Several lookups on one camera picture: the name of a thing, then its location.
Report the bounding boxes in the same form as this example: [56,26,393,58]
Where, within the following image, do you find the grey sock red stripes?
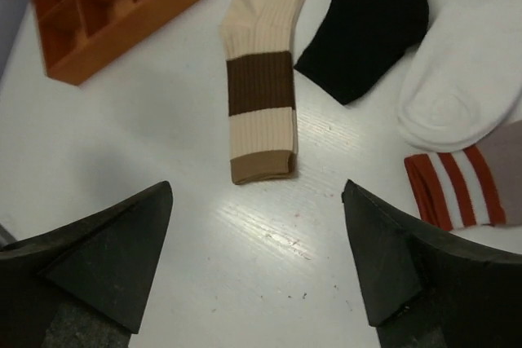
[404,121,521,231]

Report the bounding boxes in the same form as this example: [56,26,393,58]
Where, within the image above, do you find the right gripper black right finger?
[342,181,521,348]

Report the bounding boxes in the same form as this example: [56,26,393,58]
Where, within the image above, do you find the white sock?
[397,0,521,152]

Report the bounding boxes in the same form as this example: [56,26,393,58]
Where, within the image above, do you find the black sock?
[294,0,429,105]

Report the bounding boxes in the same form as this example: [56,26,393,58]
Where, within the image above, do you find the cream brown striped sock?
[219,0,304,185]

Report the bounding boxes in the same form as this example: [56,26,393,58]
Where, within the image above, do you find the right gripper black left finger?
[1,181,173,347]

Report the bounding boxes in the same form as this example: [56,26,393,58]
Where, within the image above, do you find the orange compartment tray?
[32,0,200,86]

